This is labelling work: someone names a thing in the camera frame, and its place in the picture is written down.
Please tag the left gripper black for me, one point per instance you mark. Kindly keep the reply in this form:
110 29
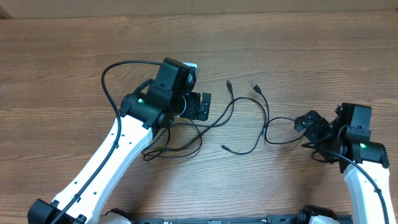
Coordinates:
200 106

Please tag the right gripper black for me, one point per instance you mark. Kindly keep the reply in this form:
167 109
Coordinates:
311 123

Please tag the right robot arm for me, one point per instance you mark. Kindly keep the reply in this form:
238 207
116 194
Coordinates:
363 163

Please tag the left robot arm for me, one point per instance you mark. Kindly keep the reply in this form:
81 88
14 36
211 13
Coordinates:
153 105

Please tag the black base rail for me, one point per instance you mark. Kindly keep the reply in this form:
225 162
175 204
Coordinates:
308 214

